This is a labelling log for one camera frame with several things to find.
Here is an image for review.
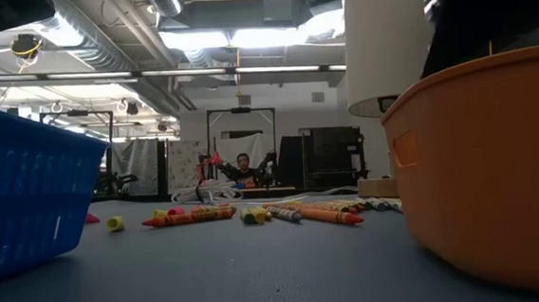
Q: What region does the pile of crayons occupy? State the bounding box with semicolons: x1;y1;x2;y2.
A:
296;201;366;230

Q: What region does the red-orange crayon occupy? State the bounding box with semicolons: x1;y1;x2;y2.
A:
140;208;237;230
262;196;350;216

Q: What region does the white shade wooden-base lamp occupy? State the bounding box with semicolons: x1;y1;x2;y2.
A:
340;0;445;201

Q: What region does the orange plastic basket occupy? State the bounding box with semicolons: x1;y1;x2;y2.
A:
375;44;539;302

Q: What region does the blue plastic basket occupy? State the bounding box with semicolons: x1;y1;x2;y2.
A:
0;89;119;285

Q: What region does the long ceiling light strip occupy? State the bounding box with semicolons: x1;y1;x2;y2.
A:
0;48;348;95

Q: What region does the white hanging sheet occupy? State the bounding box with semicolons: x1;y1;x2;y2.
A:
109;138;162;199

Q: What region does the black cabinet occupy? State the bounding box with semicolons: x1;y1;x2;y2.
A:
274;123;371;193

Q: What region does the white patterned panel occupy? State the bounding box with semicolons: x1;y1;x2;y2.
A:
163;139;207;196

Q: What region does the person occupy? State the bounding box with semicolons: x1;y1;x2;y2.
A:
224;151;265;191

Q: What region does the blue-grey table mat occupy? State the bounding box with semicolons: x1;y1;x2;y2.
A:
0;169;539;302

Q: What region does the grey corrugated duct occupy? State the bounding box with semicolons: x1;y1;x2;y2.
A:
51;0;182;126

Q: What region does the black gantry frame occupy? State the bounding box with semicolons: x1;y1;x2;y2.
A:
204;104;282;194

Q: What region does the white lamp cable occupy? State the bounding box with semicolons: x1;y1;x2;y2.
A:
170;168;364;212

